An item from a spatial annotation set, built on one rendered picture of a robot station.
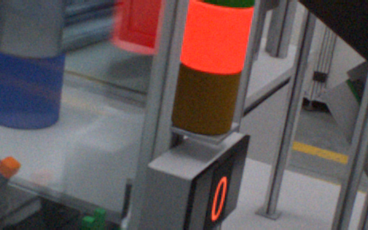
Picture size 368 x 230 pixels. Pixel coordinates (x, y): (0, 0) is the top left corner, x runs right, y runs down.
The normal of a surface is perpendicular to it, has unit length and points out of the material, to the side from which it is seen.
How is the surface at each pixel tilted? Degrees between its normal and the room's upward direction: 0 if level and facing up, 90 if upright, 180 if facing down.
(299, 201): 0
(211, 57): 90
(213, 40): 90
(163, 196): 90
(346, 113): 90
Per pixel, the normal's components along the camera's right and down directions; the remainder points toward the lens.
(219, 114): 0.44, 0.36
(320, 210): 0.15, -0.93
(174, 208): -0.40, 0.25
